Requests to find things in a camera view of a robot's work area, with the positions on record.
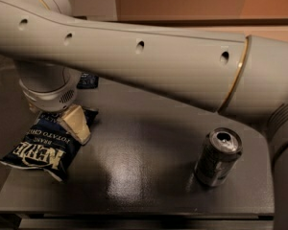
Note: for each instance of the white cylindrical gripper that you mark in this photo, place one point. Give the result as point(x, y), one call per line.
point(52, 102)

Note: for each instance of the blue potato chip bag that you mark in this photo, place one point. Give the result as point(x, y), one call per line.
point(45, 146)

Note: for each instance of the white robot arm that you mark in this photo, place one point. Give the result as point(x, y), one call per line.
point(244, 78)

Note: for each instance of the dark blue snack bar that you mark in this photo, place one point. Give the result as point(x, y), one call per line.
point(88, 81)

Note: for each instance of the dark side table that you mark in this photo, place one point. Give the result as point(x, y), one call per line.
point(15, 117)

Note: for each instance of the silver soda can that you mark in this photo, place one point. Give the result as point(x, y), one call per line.
point(222, 147)

